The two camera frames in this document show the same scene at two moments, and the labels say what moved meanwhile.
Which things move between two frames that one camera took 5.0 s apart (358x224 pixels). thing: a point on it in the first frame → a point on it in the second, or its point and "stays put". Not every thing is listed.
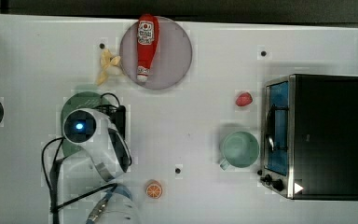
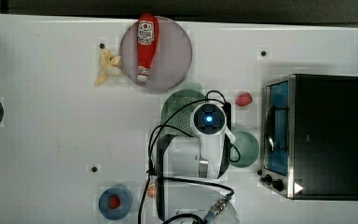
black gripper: [117, 116] → [228, 111]
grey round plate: [171, 62] stays put
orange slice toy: [154, 189] stays put
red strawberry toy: [244, 99] stays put
